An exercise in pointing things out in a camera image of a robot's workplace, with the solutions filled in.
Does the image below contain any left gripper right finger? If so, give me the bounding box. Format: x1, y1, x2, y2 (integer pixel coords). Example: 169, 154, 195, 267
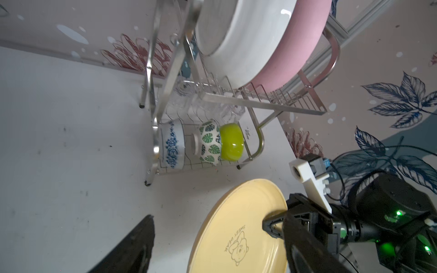
282, 212, 349, 273

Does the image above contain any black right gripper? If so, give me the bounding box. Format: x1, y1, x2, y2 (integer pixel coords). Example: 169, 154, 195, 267
262, 193, 345, 254

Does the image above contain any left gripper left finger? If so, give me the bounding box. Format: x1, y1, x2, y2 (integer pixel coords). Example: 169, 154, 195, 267
90, 215, 155, 273

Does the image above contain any yellow bear plate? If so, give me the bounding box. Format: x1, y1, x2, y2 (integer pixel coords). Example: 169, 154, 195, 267
187, 179, 287, 273

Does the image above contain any steel two-tier dish rack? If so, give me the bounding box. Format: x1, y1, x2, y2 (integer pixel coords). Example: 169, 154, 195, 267
139, 1, 348, 187

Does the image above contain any white patterned plate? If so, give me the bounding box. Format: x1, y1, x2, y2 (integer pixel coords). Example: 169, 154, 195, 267
195, 0, 297, 89

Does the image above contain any pink plate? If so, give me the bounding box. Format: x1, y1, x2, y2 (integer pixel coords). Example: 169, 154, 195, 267
246, 0, 332, 93

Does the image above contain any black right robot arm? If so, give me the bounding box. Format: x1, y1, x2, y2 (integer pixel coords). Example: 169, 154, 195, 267
262, 170, 437, 273

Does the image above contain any lime green bowl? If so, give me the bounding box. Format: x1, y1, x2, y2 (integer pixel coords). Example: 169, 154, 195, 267
220, 123, 244, 162

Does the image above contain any blue floral white bowl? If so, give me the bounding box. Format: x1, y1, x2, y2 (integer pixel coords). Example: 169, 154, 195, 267
160, 119, 185, 169

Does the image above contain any green leaf pattern cup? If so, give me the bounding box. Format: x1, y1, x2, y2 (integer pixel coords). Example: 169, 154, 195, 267
192, 119, 221, 166

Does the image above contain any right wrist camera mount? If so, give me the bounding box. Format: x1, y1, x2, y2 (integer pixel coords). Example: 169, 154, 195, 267
289, 154, 332, 213

